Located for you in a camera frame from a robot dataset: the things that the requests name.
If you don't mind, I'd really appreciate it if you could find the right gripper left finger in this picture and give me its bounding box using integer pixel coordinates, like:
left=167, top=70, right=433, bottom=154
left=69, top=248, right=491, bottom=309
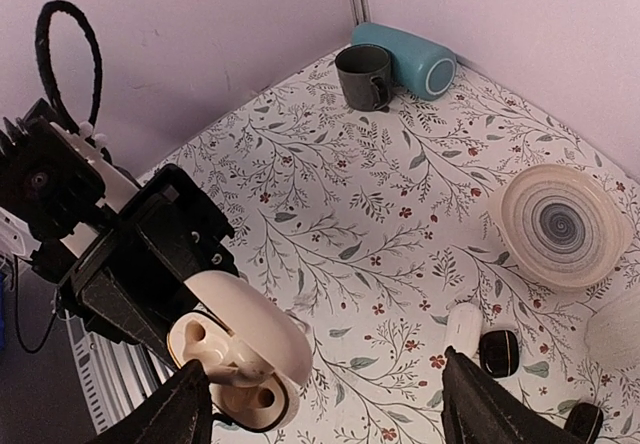
left=91, top=360, right=213, bottom=444

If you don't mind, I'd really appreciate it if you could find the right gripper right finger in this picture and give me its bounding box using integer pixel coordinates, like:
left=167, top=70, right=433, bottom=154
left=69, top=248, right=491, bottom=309
left=442, top=347, right=580, bottom=444

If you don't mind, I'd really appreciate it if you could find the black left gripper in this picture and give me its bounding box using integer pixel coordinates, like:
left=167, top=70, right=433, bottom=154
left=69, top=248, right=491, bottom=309
left=59, top=164, right=238, bottom=369

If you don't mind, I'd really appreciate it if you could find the beige earbud charging case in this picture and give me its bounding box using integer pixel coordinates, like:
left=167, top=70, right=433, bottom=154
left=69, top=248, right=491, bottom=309
left=166, top=270, right=313, bottom=433

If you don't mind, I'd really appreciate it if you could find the black glossy earbud case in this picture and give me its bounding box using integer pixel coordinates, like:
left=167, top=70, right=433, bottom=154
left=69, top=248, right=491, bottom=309
left=479, top=330, right=520, bottom=379

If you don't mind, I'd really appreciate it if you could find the white oval earbud case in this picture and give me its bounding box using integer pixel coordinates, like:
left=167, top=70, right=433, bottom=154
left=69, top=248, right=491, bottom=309
left=444, top=302, right=483, bottom=358

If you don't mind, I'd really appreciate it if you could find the small black earbud case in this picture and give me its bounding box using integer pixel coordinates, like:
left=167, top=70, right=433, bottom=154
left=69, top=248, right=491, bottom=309
left=564, top=402, right=604, bottom=444

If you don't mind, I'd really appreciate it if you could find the white ribbed vase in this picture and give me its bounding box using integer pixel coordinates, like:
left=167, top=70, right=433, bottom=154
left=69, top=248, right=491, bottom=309
left=585, top=291, right=639, bottom=368

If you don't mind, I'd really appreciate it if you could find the spiral patterned plate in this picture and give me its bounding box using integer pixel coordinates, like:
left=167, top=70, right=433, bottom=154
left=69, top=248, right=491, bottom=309
left=488, top=164, right=634, bottom=290

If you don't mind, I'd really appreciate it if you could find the floral patterned table mat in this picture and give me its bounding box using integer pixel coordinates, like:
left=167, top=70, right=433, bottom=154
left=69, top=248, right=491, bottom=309
left=169, top=56, right=639, bottom=443

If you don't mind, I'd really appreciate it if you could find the teal cylindrical speaker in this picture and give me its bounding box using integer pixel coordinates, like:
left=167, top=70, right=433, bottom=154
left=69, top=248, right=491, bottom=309
left=351, top=22, right=457, bottom=101

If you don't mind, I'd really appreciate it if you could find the dark grey mug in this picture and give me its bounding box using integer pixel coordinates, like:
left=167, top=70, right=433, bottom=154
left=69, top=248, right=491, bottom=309
left=335, top=44, right=392, bottom=112

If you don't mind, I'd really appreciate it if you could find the front aluminium rail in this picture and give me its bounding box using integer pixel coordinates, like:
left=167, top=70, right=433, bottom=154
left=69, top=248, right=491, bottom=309
left=64, top=313, right=172, bottom=433

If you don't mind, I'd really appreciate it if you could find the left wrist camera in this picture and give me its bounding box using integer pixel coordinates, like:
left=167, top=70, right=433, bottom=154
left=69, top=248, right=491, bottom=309
left=0, top=98, right=141, bottom=265

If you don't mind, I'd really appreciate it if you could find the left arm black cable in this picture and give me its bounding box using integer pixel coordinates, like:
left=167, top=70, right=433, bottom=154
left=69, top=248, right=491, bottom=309
left=34, top=0, right=104, bottom=130

